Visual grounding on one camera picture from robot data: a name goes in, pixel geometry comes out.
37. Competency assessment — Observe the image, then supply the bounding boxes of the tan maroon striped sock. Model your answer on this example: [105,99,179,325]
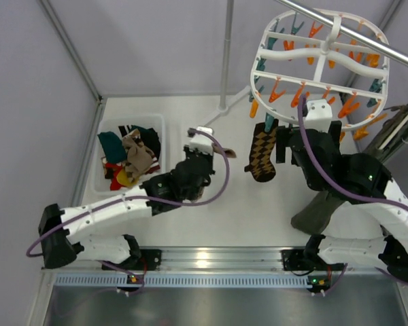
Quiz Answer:
[126,146,160,175]

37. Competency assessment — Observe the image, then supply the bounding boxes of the orange brown argyle sock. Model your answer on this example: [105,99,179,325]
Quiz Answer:
[244,120,278,183]

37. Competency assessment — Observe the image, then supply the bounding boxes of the beige brown argyle sock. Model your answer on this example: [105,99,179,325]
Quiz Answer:
[122,129,146,158]

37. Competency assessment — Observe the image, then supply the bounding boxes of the dark teal sock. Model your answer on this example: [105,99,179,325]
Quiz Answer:
[97,131,127,164]

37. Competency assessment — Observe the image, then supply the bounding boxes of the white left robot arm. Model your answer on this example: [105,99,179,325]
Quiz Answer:
[38,147,215,270]

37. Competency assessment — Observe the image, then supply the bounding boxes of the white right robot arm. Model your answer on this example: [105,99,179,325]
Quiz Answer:
[276,121,408,283]

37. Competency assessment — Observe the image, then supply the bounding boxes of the black socks pile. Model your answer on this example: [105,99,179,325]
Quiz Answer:
[118,125,161,157]

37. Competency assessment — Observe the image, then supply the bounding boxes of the white oval clip hanger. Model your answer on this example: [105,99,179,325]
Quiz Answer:
[250,10,390,131]

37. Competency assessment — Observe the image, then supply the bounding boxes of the white drying rack stand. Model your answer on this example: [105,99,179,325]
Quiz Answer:
[199,0,250,127]

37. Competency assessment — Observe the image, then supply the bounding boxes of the yellow red sock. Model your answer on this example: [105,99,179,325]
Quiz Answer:
[109,169,139,191]

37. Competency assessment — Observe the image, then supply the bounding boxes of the red white sock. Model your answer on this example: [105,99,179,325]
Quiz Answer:
[101,158,122,179]

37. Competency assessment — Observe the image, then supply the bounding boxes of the white plastic laundry basket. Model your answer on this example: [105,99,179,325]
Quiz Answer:
[90,113,166,197]

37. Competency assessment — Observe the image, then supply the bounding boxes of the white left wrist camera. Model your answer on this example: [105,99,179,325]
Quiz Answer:
[188,126,214,155]

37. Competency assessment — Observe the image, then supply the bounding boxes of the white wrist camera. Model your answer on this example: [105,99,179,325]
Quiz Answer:
[302,99,333,132]
[188,126,214,155]

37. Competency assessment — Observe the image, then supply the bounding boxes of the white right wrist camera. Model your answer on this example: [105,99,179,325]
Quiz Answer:
[302,99,333,132]

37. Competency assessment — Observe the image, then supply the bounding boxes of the dark green drawstring shorts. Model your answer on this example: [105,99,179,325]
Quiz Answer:
[290,103,408,235]

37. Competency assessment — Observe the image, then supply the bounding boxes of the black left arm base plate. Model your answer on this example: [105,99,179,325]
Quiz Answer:
[117,249,162,271]

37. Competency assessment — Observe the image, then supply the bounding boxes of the aluminium mounting rail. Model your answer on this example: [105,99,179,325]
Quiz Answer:
[40,245,408,274]

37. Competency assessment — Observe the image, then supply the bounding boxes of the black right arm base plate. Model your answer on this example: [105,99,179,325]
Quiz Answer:
[281,249,344,272]

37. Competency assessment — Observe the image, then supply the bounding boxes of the silver metal hanging rail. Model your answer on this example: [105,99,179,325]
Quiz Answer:
[278,0,408,74]

